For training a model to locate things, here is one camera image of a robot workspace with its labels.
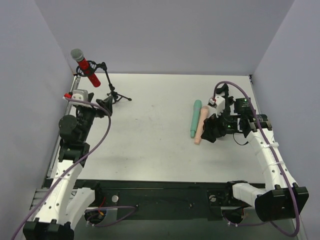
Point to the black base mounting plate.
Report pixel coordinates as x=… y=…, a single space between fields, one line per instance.
x=163 y=200

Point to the peach toy microphone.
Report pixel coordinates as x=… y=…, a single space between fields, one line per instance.
x=202 y=116

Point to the red glitter microphone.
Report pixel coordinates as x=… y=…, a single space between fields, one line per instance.
x=85 y=66

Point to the black round-base stand front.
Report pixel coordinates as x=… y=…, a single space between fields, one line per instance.
x=223 y=90

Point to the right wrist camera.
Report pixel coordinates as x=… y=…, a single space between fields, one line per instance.
x=218 y=103

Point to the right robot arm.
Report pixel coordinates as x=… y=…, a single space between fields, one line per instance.
x=282 y=198

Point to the black tripod microphone stand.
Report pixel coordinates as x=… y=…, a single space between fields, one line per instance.
x=112 y=90

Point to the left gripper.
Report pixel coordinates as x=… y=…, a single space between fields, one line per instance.
x=99 y=107

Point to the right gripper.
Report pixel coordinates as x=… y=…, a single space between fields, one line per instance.
x=213 y=127

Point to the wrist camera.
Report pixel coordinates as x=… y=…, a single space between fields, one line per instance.
x=78 y=97
x=218 y=103

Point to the mint green toy microphone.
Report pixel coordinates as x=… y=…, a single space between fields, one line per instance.
x=195 y=117

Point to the black round-base stand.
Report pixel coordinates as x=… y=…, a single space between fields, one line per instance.
x=223 y=90
x=229 y=100

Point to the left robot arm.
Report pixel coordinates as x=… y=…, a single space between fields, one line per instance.
x=58 y=212

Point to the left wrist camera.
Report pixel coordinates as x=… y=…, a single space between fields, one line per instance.
x=78 y=97

